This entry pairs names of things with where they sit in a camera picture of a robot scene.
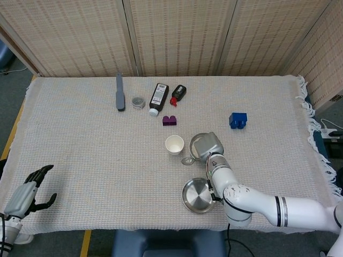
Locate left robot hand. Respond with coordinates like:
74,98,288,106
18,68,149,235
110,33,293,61
4,164,58,218

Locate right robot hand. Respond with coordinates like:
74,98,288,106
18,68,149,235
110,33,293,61
193,131,225,161

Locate white paper cup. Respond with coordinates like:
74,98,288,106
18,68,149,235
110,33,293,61
165,134,185,157

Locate blue toy block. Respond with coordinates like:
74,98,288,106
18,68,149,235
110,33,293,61
228,112,248,130

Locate purple toy block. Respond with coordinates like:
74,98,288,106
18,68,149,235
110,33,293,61
162,115,178,127

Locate steel plate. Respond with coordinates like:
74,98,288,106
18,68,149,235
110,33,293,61
181,177,217,215

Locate small black bottle red cap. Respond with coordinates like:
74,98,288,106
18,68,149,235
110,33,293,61
169,85,188,108

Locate large dark bottle white cap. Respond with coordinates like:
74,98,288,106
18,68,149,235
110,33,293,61
148,83,170,117

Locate small clear plastic jar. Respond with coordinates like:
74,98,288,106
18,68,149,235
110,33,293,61
131,95,147,110

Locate beige woven tablecloth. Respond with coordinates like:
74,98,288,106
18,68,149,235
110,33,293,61
0,74,343,236

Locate grey cleaning brush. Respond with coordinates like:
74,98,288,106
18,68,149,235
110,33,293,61
115,72,126,112

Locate blue padded stool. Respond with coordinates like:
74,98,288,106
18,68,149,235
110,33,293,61
111,229,234,257

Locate white power strip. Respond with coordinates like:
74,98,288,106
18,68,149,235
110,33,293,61
320,119,340,140

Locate bamboo folding screen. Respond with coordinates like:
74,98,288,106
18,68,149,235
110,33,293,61
0,0,343,110

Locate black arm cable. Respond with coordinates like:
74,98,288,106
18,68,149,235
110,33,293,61
207,187,254,257

